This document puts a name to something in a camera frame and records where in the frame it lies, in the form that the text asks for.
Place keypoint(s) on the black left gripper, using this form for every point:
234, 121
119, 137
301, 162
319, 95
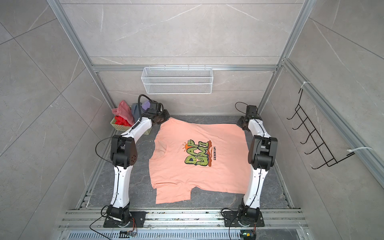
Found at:
167, 115

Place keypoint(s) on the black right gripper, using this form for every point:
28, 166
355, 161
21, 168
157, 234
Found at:
240, 122

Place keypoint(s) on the peach printed t-shirt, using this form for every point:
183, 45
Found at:
209, 157

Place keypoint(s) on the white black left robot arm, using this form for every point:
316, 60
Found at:
124, 155

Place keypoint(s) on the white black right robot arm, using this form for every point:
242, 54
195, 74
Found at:
261, 157

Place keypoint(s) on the purple t-shirt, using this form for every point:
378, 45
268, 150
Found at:
145, 106

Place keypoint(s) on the grey t-shirt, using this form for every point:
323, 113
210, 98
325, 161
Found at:
136, 111

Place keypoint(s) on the pink t-shirt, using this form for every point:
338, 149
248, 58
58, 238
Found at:
124, 111

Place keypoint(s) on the red t-shirt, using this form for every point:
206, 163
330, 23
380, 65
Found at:
122, 122

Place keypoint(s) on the green plastic laundry basket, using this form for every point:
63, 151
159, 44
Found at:
118, 127

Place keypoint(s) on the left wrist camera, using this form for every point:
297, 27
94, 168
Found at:
155, 107

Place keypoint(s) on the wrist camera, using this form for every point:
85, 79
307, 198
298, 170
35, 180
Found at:
155, 107
252, 112

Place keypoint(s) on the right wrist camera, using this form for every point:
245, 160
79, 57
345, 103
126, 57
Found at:
252, 112

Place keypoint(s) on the white wire mesh basket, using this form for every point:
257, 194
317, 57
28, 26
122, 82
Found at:
178, 80

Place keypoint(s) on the black wire hook rack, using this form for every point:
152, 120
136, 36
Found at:
313, 135

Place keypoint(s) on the aluminium frame corner post right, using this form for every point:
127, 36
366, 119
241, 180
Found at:
304, 14

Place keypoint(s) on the aluminium frame corner post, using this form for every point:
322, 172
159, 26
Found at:
304, 14
74, 39

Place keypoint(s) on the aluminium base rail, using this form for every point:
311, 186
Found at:
273, 224

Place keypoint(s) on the aluminium frame corner post left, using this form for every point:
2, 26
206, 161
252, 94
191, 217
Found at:
74, 39

